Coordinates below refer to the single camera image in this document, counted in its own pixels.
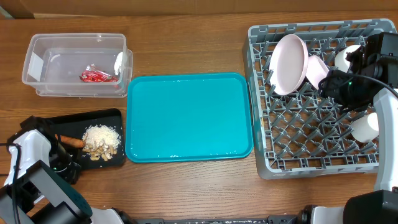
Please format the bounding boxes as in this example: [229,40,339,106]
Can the orange carrot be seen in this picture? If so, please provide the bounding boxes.
[55,135,85,148]

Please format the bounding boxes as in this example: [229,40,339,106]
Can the white bowl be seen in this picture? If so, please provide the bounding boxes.
[334,45,360,72]

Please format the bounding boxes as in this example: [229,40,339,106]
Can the pink bowl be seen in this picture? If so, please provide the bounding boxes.
[306,55,329,90]

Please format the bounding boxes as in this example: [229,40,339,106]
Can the white paper cup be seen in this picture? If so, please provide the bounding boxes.
[351,113,379,142]

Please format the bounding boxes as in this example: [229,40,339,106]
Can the pink plate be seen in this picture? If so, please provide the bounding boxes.
[269,34,308,96]

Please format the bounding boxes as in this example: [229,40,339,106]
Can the red snack wrapper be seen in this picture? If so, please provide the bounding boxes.
[80,64,119,83]

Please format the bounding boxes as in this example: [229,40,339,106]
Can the white tissue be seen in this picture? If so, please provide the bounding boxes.
[114,52,124,76]

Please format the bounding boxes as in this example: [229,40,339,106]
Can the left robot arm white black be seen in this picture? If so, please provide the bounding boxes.
[1,116,130,224]

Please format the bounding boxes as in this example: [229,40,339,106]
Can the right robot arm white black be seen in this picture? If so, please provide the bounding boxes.
[296,32,397,223]

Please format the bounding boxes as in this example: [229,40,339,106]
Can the grey dishwasher rack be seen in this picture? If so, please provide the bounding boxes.
[243,19,396,179]

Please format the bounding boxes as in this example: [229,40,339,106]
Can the food scraps rice and peanuts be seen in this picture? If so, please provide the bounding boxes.
[82,125,121,162]

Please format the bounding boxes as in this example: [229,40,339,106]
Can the black plastic tray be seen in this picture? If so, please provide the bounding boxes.
[48,108,126,170]

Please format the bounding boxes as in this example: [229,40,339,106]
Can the clear plastic bin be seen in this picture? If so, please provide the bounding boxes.
[22,33,133,98]

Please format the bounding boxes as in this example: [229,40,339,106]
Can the teal serving tray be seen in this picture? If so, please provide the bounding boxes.
[125,73,254,163]

